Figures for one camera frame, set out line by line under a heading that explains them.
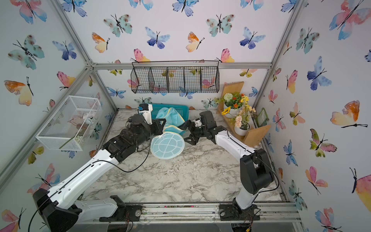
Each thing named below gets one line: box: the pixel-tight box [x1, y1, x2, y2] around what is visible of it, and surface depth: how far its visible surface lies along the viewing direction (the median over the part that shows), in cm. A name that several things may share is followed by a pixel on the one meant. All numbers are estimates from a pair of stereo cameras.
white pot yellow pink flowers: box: [233, 104, 257, 136], surface depth 89 cm
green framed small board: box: [256, 107, 270, 128], surface depth 114 cm
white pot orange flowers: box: [223, 92, 244, 119], surface depth 98 cm
